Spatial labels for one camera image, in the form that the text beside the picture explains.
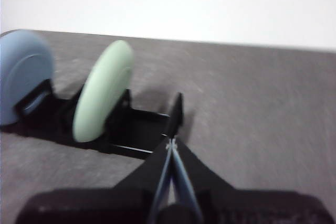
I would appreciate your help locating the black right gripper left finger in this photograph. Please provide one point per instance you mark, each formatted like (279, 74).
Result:
(105, 205)

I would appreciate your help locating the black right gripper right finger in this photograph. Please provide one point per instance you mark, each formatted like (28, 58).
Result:
(249, 208)

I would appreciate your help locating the pale green round plate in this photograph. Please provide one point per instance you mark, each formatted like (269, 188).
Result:
(99, 95)

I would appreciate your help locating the light blue round plate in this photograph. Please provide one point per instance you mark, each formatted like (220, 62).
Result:
(21, 72)

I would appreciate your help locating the black plastic plate rack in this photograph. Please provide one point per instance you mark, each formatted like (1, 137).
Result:
(131, 129)

